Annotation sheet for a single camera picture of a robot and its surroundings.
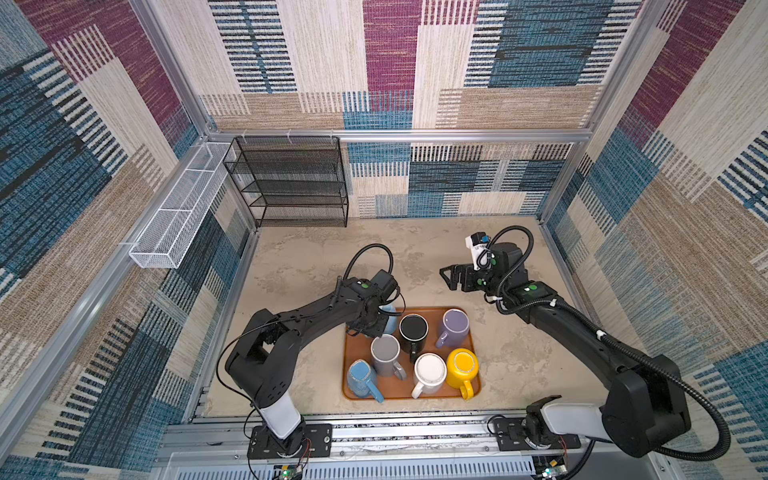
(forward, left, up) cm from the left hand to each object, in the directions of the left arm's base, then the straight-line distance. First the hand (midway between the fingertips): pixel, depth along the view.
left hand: (373, 325), depth 87 cm
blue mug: (-17, +2, +5) cm, 17 cm away
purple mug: (-3, -22, +3) cm, 23 cm away
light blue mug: (-1, -5, 0) cm, 5 cm away
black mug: (-5, -11, +5) cm, 13 cm away
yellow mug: (-14, -22, +4) cm, 27 cm away
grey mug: (-10, -3, +6) cm, 12 cm away
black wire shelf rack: (+52, +30, +11) cm, 61 cm away
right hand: (+9, -23, +12) cm, 27 cm away
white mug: (-14, -15, +2) cm, 20 cm away
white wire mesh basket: (+8, +47, +28) cm, 56 cm away
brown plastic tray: (-7, -17, -3) cm, 18 cm away
